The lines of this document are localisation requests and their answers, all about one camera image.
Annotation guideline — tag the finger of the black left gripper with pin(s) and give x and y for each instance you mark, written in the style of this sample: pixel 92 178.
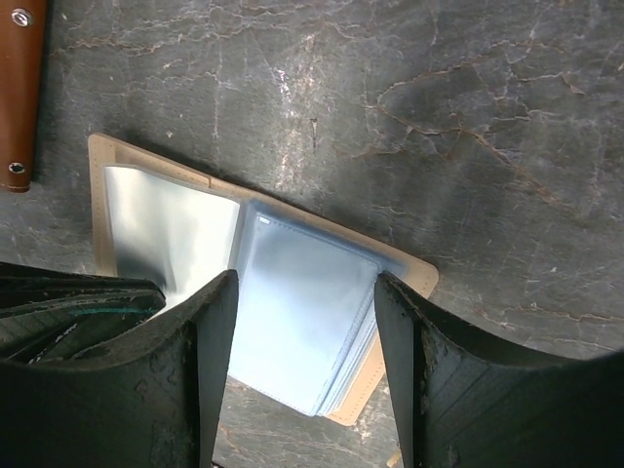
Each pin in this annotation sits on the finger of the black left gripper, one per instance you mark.
pixel 48 315

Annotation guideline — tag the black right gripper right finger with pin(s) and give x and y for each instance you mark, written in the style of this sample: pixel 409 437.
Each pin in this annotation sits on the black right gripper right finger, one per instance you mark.
pixel 464 397

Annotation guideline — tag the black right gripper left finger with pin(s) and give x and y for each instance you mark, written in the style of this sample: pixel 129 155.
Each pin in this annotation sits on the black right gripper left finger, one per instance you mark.
pixel 150 397

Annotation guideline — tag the beige card holder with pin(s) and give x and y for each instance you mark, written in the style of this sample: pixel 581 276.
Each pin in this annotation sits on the beige card holder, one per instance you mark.
pixel 305 333

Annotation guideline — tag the brown leather card wallet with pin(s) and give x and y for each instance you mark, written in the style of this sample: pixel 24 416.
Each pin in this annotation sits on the brown leather card wallet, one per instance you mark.
pixel 23 28

